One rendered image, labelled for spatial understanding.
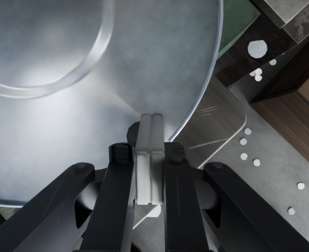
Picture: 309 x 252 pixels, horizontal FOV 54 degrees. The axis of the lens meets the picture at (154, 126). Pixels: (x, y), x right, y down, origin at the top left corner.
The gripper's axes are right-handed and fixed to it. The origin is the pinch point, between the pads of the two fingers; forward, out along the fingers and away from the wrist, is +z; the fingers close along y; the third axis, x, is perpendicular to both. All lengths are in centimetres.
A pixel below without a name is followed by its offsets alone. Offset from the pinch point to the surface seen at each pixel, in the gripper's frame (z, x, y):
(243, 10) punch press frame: 21.6, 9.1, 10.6
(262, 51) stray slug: 19.7, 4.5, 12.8
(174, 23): 6.6, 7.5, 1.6
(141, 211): 2.3, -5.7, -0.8
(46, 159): 3.3, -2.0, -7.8
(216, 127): 4.3, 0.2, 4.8
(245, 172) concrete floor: 73, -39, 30
